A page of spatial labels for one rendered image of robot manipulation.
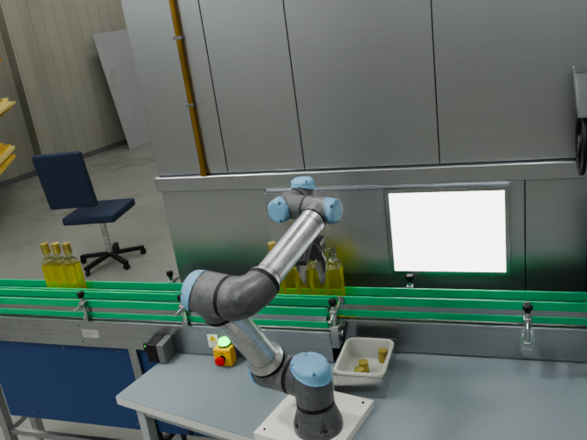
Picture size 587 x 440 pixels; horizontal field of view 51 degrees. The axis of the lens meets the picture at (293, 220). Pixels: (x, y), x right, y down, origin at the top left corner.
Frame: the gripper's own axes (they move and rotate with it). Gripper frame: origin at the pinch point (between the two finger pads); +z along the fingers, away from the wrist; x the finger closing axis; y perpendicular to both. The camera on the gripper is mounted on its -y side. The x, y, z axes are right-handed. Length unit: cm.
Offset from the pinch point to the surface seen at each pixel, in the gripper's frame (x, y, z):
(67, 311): 114, 9, 23
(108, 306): 93, 10, 20
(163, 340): 66, 4, 30
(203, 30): 45, 41, -81
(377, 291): -14.2, 28.9, 17.5
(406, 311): -25.8, 22.0, 21.5
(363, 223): -8.9, 37.8, -5.8
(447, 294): -39, 29, 18
